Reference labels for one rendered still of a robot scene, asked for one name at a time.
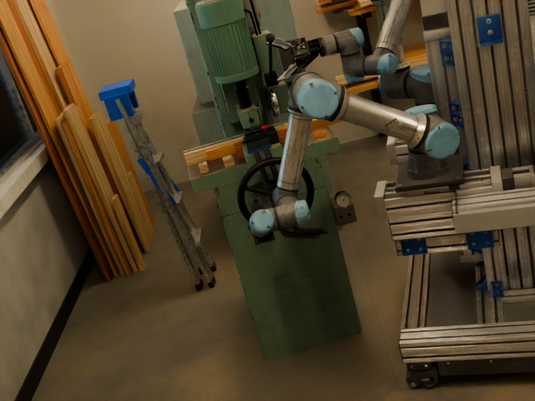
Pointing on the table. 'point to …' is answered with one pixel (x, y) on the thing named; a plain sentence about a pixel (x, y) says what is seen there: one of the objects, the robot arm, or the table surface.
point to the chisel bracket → (248, 116)
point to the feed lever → (271, 64)
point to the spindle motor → (227, 40)
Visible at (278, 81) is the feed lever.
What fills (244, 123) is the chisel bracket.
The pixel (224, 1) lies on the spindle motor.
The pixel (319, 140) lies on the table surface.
